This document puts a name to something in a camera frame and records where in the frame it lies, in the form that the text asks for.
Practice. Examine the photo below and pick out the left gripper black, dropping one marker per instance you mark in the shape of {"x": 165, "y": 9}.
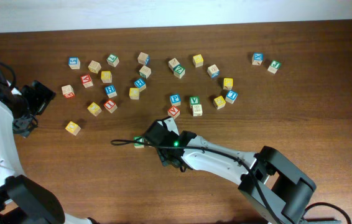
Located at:
{"x": 41, "y": 100}

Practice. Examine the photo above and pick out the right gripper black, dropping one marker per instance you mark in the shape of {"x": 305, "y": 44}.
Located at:
{"x": 162, "y": 153}

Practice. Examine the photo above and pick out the green R block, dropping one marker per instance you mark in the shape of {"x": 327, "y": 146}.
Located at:
{"x": 139, "y": 142}

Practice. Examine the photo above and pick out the yellow block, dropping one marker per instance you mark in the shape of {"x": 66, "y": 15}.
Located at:
{"x": 106, "y": 76}
{"x": 198, "y": 60}
{"x": 134, "y": 93}
{"x": 227, "y": 83}
{"x": 94, "y": 109}
{"x": 219, "y": 102}

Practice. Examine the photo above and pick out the yellow block near arm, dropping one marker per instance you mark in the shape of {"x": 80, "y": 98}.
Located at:
{"x": 73, "y": 128}

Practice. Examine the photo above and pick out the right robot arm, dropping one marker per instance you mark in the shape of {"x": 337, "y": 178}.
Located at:
{"x": 275, "y": 187}

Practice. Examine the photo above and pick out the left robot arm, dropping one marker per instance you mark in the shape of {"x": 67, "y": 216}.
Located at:
{"x": 22, "y": 200}

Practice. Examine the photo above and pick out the wooden block red side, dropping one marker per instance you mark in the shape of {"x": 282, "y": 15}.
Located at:
{"x": 68, "y": 91}

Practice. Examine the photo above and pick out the red V block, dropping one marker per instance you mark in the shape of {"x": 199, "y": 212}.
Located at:
{"x": 173, "y": 112}

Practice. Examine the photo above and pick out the white X block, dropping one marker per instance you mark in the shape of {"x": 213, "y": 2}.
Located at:
{"x": 197, "y": 110}

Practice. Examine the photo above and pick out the blue P block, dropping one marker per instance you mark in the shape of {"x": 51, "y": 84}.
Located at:
{"x": 175, "y": 100}

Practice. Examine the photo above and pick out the blue S block far left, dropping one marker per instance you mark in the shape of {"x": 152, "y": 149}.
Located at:
{"x": 74, "y": 63}

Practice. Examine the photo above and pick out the red block upper left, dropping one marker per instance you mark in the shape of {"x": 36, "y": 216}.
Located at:
{"x": 86, "y": 81}

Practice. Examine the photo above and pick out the green V block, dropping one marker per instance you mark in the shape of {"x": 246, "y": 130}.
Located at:
{"x": 194, "y": 100}

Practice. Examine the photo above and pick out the plain wooden block upper left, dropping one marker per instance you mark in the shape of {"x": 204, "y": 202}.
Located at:
{"x": 94, "y": 67}

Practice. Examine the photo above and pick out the plain wooden block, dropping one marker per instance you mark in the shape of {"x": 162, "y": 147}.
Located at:
{"x": 94, "y": 67}
{"x": 173, "y": 63}

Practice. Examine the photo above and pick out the blue block centre left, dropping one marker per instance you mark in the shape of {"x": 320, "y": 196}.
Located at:
{"x": 140, "y": 84}

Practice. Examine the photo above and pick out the red I block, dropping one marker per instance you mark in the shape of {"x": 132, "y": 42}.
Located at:
{"x": 111, "y": 106}

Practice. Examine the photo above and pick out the blue H block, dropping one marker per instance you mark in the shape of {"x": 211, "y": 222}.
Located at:
{"x": 110, "y": 91}

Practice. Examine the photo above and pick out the green Z block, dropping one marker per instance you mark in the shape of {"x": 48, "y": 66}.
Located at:
{"x": 179, "y": 71}

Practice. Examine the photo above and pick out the wooden block green side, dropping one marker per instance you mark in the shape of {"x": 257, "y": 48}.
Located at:
{"x": 145, "y": 72}

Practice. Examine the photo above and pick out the blue I block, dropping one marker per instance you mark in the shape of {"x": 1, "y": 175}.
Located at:
{"x": 231, "y": 96}

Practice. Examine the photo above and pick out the plain wooden block centre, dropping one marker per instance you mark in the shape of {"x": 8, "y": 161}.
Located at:
{"x": 173, "y": 63}

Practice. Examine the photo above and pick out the green L block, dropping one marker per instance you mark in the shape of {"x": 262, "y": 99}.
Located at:
{"x": 112, "y": 60}

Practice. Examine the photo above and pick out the wooden block blue D front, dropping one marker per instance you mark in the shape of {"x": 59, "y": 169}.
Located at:
{"x": 213, "y": 71}

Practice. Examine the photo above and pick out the wooden block blue D side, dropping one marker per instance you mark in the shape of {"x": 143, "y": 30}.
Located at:
{"x": 143, "y": 58}

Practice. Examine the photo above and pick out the blue X block far right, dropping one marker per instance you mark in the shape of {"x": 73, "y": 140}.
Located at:
{"x": 257, "y": 58}

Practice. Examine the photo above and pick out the green J block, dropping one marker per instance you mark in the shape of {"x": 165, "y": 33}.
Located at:
{"x": 274, "y": 66}

